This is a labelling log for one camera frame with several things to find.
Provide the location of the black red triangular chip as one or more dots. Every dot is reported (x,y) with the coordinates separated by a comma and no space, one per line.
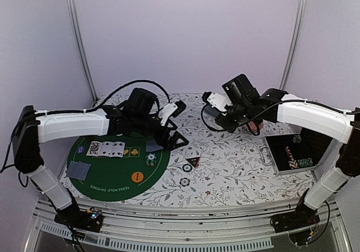
(194,161)

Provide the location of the face-up club card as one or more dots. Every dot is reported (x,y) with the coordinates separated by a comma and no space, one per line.
(117,149)
(106,149)

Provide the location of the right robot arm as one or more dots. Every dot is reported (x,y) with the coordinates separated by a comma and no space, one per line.
(278,106)

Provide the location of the front aluminium rail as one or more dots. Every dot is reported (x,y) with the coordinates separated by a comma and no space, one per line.
(223,228)

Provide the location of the queen of hearts card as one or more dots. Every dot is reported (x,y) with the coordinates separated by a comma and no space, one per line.
(94,148)

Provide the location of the floral tablecloth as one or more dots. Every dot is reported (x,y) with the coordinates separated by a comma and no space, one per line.
(230,171)

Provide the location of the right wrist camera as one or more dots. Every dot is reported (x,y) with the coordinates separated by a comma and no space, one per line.
(217,101)

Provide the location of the purple small blind button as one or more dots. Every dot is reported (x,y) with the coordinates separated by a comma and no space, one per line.
(80,149)

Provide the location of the red patterned bowl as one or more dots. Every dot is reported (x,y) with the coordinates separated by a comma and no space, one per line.
(254,127)

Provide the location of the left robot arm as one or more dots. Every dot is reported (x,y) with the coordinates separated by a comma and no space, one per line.
(36,127)

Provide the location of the dealt blue card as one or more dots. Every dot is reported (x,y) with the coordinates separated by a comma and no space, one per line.
(85,169)
(72,170)
(152,146)

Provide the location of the green white chip stack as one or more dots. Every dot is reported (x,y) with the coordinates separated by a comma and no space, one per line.
(151,160)

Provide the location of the green poker mat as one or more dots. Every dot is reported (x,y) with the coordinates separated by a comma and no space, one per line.
(109,178)

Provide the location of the poker chips in case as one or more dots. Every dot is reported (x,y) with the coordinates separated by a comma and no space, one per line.
(297,155)

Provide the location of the orange big blind button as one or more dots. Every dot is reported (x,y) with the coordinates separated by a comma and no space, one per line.
(137,177)

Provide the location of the left aluminium frame post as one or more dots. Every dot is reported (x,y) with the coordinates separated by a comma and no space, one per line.
(75,24)

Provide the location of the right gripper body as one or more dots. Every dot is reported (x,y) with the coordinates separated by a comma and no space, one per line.
(242,114)

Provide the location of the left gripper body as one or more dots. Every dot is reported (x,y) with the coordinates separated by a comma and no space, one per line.
(140,126)

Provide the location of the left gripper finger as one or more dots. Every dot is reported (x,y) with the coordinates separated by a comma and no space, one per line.
(177,140)
(171,127)

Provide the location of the black white poker chip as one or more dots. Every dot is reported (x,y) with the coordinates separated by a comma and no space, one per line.
(187,168)

